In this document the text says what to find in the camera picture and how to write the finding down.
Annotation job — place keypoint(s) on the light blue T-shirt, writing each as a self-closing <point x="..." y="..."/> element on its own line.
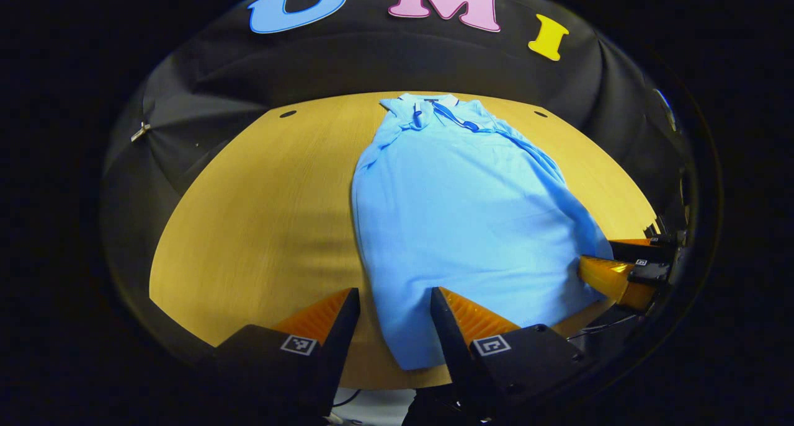
<point x="459" y="227"/>

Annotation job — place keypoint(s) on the silver metal clip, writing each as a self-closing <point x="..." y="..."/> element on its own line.
<point x="140" y="131"/>

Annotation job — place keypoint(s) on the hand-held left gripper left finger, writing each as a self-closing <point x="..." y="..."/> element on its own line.
<point x="338" y="351"/>

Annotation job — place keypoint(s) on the black backdrop cloth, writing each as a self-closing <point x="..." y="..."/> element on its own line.
<point x="372" y="60"/>

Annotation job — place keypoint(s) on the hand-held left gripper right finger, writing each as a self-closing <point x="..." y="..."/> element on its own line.
<point x="450" y="345"/>

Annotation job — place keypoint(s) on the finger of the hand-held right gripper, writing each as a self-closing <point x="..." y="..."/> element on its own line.
<point x="639" y="250"/>
<point x="611" y="277"/>

